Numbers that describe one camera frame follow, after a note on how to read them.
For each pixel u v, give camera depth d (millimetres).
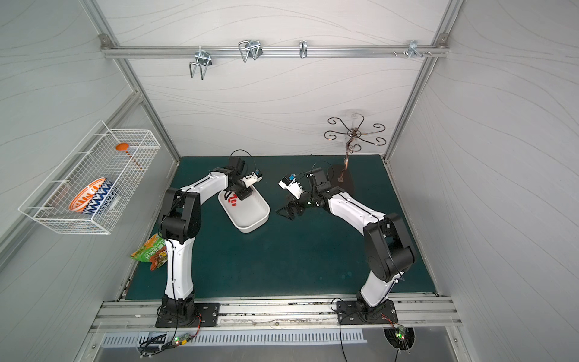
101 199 584
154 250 840
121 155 784
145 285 814
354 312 729
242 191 931
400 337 720
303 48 754
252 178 957
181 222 574
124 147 794
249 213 957
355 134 861
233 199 1024
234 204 1017
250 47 763
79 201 625
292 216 769
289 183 764
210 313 733
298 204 765
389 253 465
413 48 765
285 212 763
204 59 783
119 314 754
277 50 774
